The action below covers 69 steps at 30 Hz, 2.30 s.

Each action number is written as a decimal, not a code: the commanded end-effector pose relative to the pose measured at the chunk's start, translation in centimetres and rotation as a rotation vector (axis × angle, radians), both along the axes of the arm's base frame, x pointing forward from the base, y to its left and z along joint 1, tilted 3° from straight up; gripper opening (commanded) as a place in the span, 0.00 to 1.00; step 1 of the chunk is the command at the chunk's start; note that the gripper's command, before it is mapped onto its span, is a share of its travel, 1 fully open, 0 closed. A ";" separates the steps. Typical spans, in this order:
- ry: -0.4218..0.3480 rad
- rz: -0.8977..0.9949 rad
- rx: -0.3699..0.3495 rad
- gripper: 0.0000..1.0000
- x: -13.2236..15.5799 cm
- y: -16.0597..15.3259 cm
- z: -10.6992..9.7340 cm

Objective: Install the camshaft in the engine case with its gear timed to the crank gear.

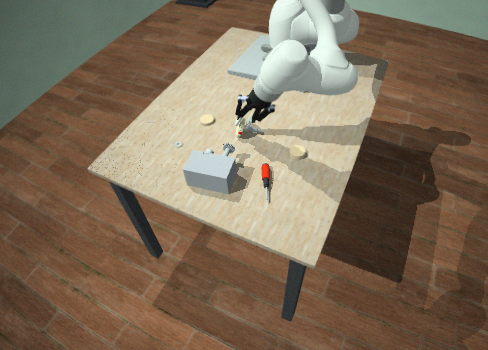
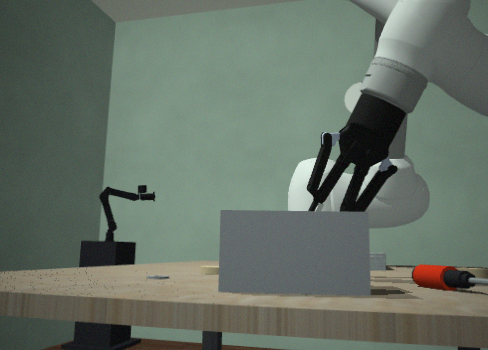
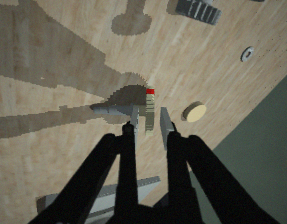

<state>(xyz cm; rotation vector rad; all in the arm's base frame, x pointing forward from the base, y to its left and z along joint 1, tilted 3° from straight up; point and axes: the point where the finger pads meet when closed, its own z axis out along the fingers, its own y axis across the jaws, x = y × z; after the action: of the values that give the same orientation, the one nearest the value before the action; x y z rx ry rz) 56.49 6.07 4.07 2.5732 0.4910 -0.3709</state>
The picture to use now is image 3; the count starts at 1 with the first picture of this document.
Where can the beige round disc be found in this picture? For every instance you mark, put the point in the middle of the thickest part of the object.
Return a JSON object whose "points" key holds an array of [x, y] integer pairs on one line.
{"points": [[195, 112]]}

